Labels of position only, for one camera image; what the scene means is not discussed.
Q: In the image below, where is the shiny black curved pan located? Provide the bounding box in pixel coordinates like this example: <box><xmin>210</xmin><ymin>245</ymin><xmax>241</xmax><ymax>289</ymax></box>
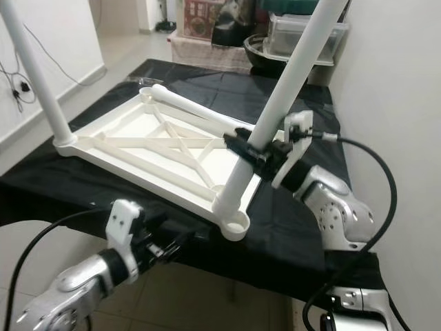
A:
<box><xmin>210</xmin><ymin>0</ymin><xmax>269</xmax><ymax>49</ymax></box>

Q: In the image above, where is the orange lid storage box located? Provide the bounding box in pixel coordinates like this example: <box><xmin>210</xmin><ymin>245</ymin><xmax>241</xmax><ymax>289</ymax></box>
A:
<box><xmin>183</xmin><ymin>0</ymin><xmax>225</xmax><ymax>39</ymax></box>

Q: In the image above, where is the black tablecloth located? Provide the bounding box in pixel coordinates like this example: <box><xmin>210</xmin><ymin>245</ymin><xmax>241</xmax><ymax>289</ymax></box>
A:
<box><xmin>0</xmin><ymin>59</ymin><xmax>390</xmax><ymax>314</ymax></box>

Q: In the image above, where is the cream plastic ribbed table top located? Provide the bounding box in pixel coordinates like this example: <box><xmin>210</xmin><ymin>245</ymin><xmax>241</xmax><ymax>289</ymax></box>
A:
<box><xmin>52</xmin><ymin>84</ymin><xmax>287</xmax><ymax>242</ymax></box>

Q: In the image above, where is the long thin wall cable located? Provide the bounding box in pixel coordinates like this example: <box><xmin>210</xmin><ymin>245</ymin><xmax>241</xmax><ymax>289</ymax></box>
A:
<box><xmin>10</xmin><ymin>21</ymin><xmax>107</xmax><ymax>97</ymax></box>

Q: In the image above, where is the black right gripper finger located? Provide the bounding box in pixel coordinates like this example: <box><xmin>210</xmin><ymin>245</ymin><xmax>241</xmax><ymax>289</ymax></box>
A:
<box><xmin>223</xmin><ymin>128</ymin><xmax>276</xmax><ymax>174</ymax></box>

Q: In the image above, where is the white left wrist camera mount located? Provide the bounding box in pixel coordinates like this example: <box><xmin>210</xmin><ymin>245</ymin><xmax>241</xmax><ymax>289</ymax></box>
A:
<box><xmin>110</xmin><ymin>199</ymin><xmax>144</xmax><ymax>283</ymax></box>

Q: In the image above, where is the looped black wall cable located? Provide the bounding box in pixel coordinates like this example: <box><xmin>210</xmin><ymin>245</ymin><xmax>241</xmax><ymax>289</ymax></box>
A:
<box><xmin>0</xmin><ymin>28</ymin><xmax>42</xmax><ymax>125</ymax></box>

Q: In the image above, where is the green pot lid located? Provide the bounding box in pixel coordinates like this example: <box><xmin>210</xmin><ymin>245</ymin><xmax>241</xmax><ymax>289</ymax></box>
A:
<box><xmin>262</xmin><ymin>0</ymin><xmax>325</xmax><ymax>16</ymax></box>

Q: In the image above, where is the clear plastic container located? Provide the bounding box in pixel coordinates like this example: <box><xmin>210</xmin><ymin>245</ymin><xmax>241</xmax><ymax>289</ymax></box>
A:
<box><xmin>263</xmin><ymin>12</ymin><xmax>349</xmax><ymax>66</ymax></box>

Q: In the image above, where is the patterned cloth covered bench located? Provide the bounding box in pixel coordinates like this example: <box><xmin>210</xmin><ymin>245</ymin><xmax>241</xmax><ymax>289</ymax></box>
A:
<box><xmin>169</xmin><ymin>34</ymin><xmax>249</xmax><ymax>73</ymax></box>

